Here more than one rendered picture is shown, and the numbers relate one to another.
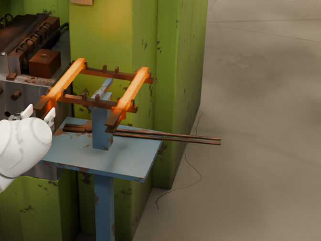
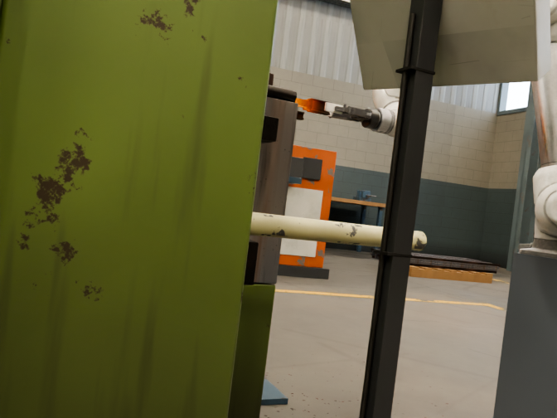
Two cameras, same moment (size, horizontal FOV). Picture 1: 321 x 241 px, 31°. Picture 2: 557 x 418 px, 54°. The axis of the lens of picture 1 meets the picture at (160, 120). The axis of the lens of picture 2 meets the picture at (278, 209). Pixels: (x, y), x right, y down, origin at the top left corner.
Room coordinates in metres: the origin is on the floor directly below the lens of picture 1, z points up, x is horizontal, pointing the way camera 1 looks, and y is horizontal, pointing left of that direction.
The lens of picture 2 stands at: (2.80, 1.84, 0.66)
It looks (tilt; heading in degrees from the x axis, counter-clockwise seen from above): 0 degrees down; 233
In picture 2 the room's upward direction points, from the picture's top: 7 degrees clockwise
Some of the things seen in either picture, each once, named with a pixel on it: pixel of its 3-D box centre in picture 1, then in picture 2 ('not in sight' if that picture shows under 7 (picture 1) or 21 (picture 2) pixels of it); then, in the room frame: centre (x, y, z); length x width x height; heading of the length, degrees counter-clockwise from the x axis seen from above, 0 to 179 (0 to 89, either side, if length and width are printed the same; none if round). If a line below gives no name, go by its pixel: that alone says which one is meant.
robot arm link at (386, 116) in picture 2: not in sight; (380, 120); (1.32, 0.43, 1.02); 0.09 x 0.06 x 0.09; 77
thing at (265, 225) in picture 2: not in sight; (339, 232); (2.00, 1.00, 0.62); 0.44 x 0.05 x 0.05; 168
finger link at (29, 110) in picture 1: (26, 113); (333, 108); (1.55, 0.42, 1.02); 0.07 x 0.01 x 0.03; 167
